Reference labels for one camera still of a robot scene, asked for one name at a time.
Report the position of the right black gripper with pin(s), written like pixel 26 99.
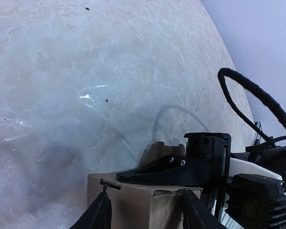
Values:
pixel 206 164

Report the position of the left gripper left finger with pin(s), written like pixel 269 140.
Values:
pixel 98 215

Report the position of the brown cardboard box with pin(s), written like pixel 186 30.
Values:
pixel 138 206

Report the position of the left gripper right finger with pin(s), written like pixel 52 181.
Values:
pixel 196 215

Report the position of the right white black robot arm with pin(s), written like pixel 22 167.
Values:
pixel 253 201

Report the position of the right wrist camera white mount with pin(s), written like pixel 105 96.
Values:
pixel 238 166

